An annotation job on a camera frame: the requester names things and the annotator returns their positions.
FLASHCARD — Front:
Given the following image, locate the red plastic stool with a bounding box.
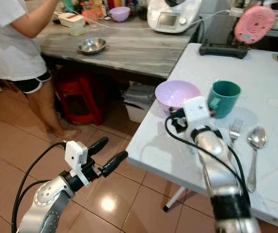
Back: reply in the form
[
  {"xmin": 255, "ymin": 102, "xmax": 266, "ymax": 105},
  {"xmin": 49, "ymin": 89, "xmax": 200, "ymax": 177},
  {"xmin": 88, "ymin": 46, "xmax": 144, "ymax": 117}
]
[{"xmin": 53, "ymin": 67, "xmax": 106, "ymax": 126}]

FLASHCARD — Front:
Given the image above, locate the large lilac plastic bowl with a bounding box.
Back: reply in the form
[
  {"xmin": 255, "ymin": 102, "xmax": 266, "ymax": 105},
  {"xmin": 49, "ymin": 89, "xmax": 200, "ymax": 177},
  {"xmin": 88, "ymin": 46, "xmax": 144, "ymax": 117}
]
[{"xmin": 155, "ymin": 80, "xmax": 202, "ymax": 114}]

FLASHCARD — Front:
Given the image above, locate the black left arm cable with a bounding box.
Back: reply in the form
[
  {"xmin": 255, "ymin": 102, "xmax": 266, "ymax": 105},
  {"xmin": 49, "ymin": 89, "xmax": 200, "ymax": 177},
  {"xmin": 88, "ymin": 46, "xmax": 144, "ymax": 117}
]
[{"xmin": 11, "ymin": 141, "xmax": 66, "ymax": 233}]

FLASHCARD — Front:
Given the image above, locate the white kitchen appliance with screen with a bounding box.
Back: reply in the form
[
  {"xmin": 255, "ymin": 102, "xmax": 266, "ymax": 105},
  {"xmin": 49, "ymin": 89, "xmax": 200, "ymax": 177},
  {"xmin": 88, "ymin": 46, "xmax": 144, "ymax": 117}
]
[{"xmin": 147, "ymin": 0, "xmax": 203, "ymax": 34}]

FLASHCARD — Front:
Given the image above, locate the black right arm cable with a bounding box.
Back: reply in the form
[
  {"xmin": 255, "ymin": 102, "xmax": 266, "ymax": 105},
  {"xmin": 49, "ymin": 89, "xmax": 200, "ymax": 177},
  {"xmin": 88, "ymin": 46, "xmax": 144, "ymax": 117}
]
[{"xmin": 164, "ymin": 116, "xmax": 251, "ymax": 207}]

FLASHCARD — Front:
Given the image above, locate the silver metal spoon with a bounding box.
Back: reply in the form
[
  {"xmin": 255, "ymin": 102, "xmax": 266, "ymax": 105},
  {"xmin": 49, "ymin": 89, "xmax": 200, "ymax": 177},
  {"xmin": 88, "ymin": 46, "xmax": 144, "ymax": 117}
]
[{"xmin": 246, "ymin": 126, "xmax": 268, "ymax": 193}]

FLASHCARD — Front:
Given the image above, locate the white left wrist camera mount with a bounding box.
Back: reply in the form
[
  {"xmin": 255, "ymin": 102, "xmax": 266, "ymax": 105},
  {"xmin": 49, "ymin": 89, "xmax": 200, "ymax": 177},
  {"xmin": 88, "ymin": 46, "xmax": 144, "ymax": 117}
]
[{"xmin": 64, "ymin": 141, "xmax": 89, "ymax": 188}]

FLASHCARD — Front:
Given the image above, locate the teal plastic cup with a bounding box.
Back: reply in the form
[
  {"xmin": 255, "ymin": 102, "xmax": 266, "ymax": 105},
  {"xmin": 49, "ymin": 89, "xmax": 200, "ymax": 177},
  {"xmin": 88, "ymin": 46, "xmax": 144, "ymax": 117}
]
[{"xmin": 208, "ymin": 80, "xmax": 242, "ymax": 119}]

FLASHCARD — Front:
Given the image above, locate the white folding table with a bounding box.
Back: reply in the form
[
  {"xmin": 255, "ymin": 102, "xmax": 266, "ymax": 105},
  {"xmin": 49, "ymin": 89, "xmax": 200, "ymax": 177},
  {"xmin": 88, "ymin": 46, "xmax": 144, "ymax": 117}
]
[{"xmin": 126, "ymin": 42, "xmax": 278, "ymax": 232}]

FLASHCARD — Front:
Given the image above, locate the grey marble counter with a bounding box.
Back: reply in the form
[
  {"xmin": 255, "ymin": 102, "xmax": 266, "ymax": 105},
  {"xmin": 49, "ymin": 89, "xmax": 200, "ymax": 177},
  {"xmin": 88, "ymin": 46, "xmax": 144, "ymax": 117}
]
[{"xmin": 37, "ymin": 12, "xmax": 204, "ymax": 81}]

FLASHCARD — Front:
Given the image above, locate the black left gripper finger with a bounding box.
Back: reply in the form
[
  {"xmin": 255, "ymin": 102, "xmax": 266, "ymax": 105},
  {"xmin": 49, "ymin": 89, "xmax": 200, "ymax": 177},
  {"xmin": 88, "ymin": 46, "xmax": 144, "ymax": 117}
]
[
  {"xmin": 87, "ymin": 136, "xmax": 110, "ymax": 156},
  {"xmin": 101, "ymin": 150, "xmax": 129, "ymax": 178}
]

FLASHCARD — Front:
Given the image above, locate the small lilac plastic bowl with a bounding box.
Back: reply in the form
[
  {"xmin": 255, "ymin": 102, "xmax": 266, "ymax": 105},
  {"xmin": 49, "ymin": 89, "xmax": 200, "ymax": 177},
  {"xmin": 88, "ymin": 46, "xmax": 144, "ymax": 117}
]
[{"xmin": 109, "ymin": 6, "xmax": 131, "ymax": 23}]

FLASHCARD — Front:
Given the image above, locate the white box with red label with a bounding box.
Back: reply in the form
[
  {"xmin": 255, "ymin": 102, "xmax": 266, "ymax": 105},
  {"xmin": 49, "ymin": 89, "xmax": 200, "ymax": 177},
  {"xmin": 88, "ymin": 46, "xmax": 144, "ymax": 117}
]
[{"xmin": 56, "ymin": 12, "xmax": 87, "ymax": 27}]

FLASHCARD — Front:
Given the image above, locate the stainless steel bowl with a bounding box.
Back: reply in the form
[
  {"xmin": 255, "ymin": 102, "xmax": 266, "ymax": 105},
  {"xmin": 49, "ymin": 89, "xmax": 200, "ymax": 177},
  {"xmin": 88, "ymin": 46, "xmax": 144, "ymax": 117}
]
[{"xmin": 77, "ymin": 37, "xmax": 108, "ymax": 55}]

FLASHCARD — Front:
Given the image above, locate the pink round appliance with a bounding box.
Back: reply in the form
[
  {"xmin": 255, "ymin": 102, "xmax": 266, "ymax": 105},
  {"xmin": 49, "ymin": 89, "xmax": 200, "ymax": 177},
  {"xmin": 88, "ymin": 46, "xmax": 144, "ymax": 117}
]
[{"xmin": 234, "ymin": 5, "xmax": 277, "ymax": 45}]

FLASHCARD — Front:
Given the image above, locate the person in white shirt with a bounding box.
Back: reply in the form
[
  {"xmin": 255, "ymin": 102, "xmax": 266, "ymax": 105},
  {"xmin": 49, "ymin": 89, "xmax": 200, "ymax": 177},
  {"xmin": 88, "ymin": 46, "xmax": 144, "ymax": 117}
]
[{"xmin": 0, "ymin": 0, "xmax": 82, "ymax": 142}]

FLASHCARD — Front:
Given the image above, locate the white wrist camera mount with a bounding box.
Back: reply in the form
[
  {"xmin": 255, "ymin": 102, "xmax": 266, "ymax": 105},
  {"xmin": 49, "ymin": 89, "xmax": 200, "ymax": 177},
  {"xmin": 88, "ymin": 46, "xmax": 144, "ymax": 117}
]
[
  {"xmin": 64, "ymin": 141, "xmax": 89, "ymax": 188},
  {"xmin": 182, "ymin": 96, "xmax": 214, "ymax": 128}
]

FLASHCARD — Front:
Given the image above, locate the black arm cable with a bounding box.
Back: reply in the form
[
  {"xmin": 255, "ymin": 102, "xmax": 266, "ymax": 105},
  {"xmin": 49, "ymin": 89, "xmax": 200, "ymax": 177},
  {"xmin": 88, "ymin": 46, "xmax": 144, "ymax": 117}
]
[
  {"xmin": 11, "ymin": 141, "xmax": 66, "ymax": 233},
  {"xmin": 164, "ymin": 116, "xmax": 251, "ymax": 207}
]

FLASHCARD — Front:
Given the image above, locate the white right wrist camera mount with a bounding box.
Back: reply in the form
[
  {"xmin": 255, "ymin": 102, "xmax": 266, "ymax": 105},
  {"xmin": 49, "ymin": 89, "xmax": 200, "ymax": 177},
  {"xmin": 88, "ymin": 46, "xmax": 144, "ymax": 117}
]
[{"xmin": 182, "ymin": 96, "xmax": 214, "ymax": 128}]

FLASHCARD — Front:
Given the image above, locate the silver metal fork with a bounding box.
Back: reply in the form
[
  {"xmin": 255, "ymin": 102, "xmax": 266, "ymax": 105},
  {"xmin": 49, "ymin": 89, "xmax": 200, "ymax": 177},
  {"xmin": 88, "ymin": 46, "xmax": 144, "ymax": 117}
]
[{"xmin": 228, "ymin": 117, "xmax": 244, "ymax": 148}]

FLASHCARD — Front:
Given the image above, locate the white storage box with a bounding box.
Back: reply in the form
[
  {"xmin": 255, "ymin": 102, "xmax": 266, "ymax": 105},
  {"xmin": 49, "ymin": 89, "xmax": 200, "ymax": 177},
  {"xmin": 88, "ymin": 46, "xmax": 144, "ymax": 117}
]
[{"xmin": 122, "ymin": 81, "xmax": 155, "ymax": 123}]

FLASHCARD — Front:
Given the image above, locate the black appliance base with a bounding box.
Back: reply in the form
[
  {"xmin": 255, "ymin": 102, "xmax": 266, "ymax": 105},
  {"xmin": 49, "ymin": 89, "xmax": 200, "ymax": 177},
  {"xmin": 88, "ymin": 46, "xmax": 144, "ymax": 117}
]
[{"xmin": 198, "ymin": 41, "xmax": 250, "ymax": 60}]

